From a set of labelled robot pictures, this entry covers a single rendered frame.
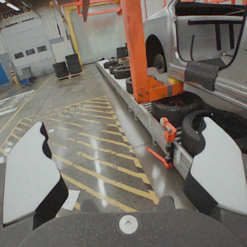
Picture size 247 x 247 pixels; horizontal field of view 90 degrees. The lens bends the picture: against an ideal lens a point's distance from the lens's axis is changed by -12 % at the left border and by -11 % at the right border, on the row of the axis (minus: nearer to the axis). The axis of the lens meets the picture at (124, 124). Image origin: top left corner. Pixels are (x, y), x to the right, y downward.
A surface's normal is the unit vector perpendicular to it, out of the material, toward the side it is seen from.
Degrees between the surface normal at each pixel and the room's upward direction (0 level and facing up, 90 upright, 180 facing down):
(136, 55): 90
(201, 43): 87
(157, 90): 90
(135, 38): 90
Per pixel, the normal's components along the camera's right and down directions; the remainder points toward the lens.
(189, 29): 0.26, 0.44
